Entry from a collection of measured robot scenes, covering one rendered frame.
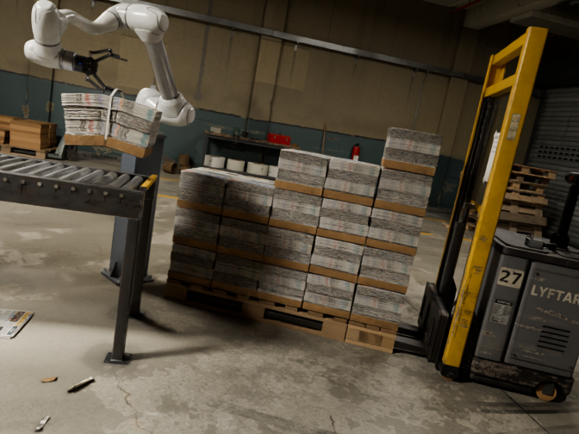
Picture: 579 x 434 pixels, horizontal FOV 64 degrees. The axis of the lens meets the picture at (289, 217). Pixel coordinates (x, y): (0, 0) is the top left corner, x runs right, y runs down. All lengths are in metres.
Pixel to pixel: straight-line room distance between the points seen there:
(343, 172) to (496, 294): 1.04
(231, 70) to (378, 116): 3.14
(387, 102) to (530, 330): 7.79
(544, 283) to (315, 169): 1.34
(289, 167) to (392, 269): 0.84
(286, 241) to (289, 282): 0.25
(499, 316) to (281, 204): 1.33
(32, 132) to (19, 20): 2.22
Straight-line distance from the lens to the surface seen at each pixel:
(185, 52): 9.49
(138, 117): 2.24
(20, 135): 8.88
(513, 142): 2.57
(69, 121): 2.31
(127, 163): 3.19
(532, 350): 2.86
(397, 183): 2.67
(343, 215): 2.70
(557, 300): 2.80
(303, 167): 2.69
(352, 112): 9.85
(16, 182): 2.22
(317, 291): 2.80
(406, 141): 2.67
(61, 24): 2.37
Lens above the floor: 1.17
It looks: 10 degrees down
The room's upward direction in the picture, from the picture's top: 10 degrees clockwise
